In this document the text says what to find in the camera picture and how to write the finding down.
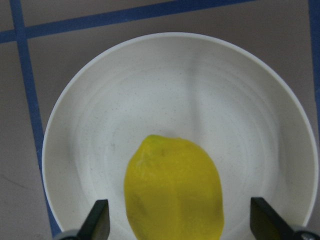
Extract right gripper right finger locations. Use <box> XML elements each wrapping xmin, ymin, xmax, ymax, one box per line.
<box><xmin>250</xmin><ymin>197</ymin><xmax>296</xmax><ymax>240</ymax></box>

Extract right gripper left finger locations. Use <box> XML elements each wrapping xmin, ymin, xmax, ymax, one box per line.
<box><xmin>76</xmin><ymin>199</ymin><xmax>111</xmax><ymax>240</ymax></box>

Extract yellow lemon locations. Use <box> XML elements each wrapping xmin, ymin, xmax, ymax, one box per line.
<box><xmin>124</xmin><ymin>135</ymin><xmax>224</xmax><ymax>240</ymax></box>

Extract cream round plate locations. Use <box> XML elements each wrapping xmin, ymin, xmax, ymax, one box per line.
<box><xmin>42</xmin><ymin>32</ymin><xmax>319</xmax><ymax>240</ymax></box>

